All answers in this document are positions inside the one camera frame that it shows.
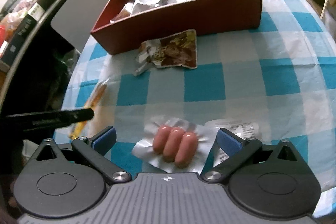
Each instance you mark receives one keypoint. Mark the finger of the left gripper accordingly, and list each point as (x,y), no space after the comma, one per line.
(50,119)

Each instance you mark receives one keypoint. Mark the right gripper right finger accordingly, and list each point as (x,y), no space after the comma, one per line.
(239,151)

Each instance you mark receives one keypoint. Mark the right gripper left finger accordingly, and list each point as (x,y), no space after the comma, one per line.
(91,152)

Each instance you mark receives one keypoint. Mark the thin yellow snack stick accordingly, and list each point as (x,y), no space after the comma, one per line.
(91,103)

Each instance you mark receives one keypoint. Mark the sausage vacuum pack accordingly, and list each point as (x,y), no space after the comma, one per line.
(176,145)

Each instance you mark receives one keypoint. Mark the brown snack packet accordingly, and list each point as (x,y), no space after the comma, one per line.
(177,50)

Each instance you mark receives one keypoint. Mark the orange spicy snack pack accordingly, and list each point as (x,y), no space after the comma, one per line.
(125,12)

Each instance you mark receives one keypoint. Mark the grey curved side table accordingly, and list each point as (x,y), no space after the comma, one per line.
(39,66)

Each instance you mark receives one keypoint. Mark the long black gift box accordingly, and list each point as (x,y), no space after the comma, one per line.
(21,33)

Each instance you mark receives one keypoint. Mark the blue checkered tablecloth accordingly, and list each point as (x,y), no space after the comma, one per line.
(280,76)

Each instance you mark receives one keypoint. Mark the red cardboard box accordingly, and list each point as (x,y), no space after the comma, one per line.
(204,16)

